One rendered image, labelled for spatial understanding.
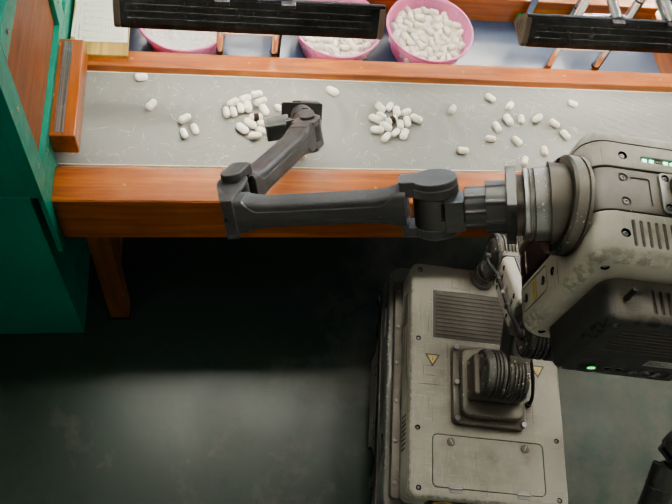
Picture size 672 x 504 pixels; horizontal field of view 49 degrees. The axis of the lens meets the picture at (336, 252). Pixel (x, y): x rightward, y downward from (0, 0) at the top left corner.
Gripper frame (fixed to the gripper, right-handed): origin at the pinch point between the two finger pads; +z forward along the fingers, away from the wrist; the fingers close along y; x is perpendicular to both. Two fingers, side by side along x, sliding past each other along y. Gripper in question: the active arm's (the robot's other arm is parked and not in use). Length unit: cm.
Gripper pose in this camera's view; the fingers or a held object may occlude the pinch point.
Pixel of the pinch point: (297, 108)
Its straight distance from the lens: 196.8
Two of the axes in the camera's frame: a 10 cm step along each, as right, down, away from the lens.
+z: -1.6, -3.8, 9.1
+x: -0.6, 9.3, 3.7
